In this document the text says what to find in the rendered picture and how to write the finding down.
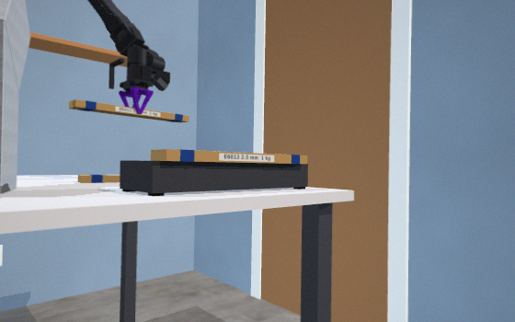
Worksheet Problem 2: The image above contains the white welding electrode pack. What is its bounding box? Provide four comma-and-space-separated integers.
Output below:
151, 149, 307, 164
69, 99, 189, 122
77, 175, 120, 183

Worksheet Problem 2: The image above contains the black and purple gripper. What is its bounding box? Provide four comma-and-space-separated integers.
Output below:
119, 63, 154, 114

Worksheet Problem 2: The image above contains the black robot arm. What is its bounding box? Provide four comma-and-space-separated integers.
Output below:
88, 0, 170, 91

